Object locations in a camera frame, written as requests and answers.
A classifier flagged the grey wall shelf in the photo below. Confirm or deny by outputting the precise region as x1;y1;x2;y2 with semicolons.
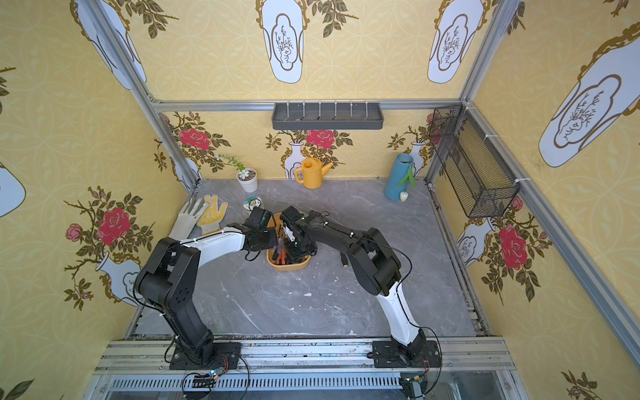
272;101;384;131

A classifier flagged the black wire basket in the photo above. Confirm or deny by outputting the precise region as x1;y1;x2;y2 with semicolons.
430;106;519;218

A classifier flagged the long white leather glove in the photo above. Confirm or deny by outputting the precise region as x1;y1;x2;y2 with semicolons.
168;197;208;241

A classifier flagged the white flower pot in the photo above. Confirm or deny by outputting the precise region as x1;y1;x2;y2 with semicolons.
236;168;258;193

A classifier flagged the yellow dotted work glove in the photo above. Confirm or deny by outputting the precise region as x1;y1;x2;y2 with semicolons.
197;195;228;236

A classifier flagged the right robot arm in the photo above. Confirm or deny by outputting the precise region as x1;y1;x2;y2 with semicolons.
280;207;427;361

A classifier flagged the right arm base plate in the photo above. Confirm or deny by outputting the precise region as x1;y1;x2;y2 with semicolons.
367;340;442;368

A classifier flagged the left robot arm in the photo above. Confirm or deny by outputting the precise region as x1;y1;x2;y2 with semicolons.
134;208;277;371

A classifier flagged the yellow watering can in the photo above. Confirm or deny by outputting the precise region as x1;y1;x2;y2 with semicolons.
293;158;333;189

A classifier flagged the yellow storage box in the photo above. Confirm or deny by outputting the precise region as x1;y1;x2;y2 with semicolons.
266;213;312;272

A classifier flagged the sunflower seed jar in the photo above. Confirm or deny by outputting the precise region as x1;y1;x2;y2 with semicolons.
243;196;263;212

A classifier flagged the teal vase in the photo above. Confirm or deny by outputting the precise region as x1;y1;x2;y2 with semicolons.
384;153;417;200

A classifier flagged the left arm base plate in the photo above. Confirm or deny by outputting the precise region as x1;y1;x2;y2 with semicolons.
169;342;242;371

